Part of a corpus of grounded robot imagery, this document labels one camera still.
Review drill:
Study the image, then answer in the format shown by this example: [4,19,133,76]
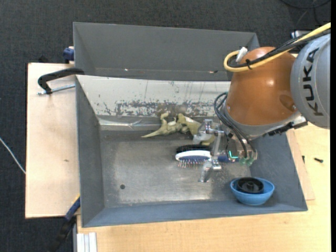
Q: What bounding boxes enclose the blue and white hairbrush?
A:
[175,150,229,169]

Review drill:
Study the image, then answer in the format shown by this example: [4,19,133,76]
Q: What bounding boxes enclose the blue bowl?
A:
[230,176,276,207]

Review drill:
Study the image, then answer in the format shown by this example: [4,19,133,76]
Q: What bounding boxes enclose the grey metal bin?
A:
[72,22,308,228]

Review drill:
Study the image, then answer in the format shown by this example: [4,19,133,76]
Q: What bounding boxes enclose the black round knob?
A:
[234,177,265,195]

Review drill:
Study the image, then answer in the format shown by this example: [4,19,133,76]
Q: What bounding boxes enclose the black cylinder on white bracket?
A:
[264,115,308,138]

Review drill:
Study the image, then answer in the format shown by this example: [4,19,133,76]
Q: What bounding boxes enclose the olive green toy dinosaur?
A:
[141,111,216,145]

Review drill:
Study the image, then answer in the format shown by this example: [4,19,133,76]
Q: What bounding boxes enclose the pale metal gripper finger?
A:
[192,119,226,144]
[198,159,223,183]

